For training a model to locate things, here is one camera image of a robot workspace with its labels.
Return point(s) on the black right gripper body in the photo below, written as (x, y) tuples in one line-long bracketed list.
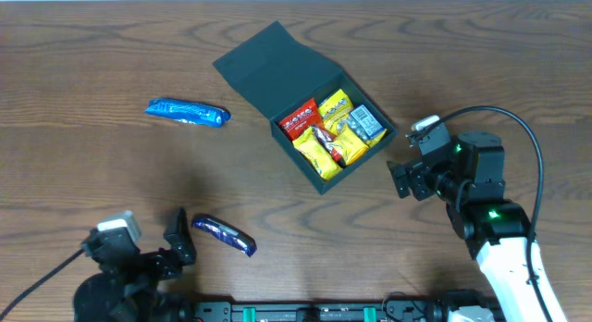
[(429, 183)]

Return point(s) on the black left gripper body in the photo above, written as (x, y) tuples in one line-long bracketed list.
[(163, 258)]

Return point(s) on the small blue barcode packet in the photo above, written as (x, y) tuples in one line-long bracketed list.
[(366, 121)]

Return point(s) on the yellow double snack packet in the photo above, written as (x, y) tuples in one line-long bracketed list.
[(329, 154)]

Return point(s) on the yellow Hacks sweets bag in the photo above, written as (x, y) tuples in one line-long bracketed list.
[(335, 112)]

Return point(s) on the red Hacks sweets bag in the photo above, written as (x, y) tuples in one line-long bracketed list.
[(294, 124)]

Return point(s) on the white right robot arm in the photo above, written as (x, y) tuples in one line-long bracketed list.
[(466, 172)]

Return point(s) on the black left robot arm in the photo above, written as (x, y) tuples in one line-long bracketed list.
[(126, 288)]

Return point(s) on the dark blue chocolate bar wrapper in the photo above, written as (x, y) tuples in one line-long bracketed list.
[(225, 233)]

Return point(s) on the light blue snack packet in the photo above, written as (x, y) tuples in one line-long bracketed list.
[(188, 112)]

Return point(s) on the dark green open gift box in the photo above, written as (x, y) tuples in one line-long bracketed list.
[(276, 75)]

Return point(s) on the black mounting rail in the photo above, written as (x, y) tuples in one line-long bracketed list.
[(389, 311)]

